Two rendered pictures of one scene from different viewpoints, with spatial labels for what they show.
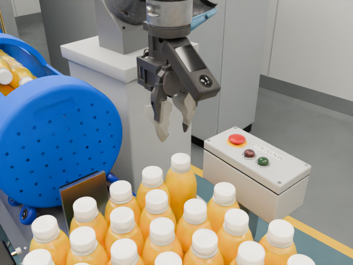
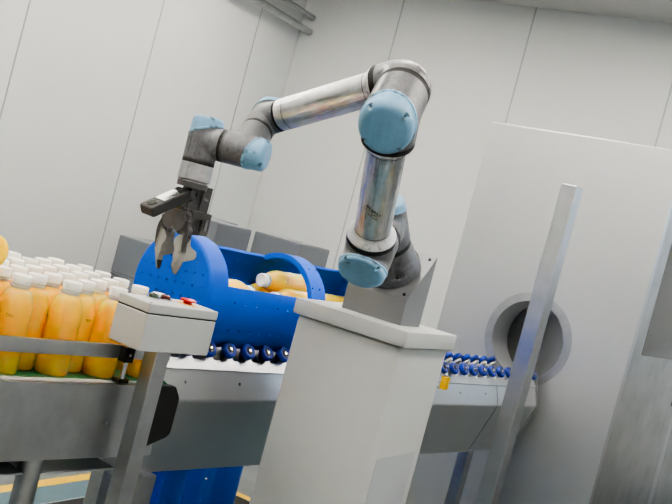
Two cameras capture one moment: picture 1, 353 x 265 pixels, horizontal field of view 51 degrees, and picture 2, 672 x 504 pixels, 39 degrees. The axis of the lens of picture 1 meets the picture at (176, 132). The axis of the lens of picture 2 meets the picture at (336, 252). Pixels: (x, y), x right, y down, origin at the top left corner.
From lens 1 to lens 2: 224 cm
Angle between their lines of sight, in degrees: 78
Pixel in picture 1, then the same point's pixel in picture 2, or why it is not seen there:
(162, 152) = (311, 449)
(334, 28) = not seen: outside the picture
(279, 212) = (115, 326)
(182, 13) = (183, 168)
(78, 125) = (183, 271)
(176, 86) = (170, 221)
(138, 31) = (368, 291)
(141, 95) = (309, 343)
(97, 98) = (202, 257)
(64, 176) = not seen: hidden behind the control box
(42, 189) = not seen: hidden behind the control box
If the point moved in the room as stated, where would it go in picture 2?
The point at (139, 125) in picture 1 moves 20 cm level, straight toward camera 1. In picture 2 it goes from (295, 380) to (219, 364)
